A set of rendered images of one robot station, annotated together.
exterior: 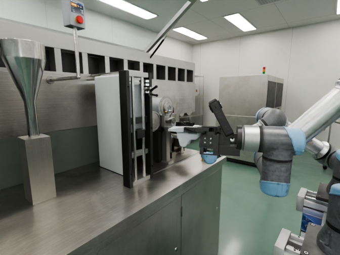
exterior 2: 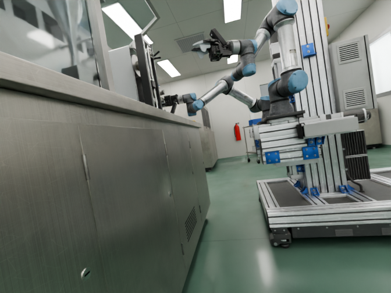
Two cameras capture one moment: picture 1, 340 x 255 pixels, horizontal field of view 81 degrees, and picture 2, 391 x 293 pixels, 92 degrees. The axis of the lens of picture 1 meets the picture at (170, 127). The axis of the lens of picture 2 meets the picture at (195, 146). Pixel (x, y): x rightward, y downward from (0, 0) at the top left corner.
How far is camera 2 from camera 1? 84 cm
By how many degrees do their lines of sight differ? 28
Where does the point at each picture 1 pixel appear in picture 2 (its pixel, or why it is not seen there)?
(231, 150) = (228, 52)
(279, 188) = (252, 66)
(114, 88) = (121, 57)
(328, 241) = (274, 110)
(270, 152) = (245, 49)
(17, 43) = not seen: outside the picture
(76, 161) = not seen: hidden behind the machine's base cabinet
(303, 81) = (220, 109)
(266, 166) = (244, 57)
